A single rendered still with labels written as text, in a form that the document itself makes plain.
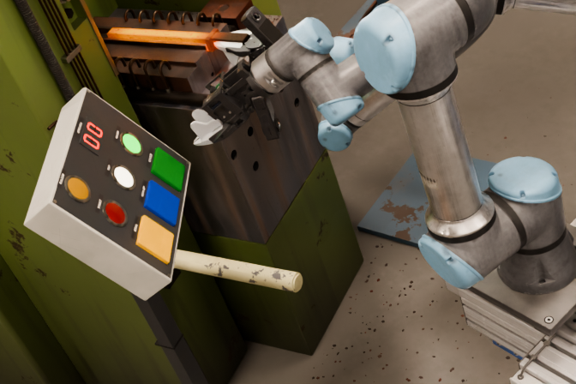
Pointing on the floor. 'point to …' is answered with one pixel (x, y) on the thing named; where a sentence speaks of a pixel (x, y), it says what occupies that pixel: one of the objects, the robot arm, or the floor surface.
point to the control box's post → (159, 324)
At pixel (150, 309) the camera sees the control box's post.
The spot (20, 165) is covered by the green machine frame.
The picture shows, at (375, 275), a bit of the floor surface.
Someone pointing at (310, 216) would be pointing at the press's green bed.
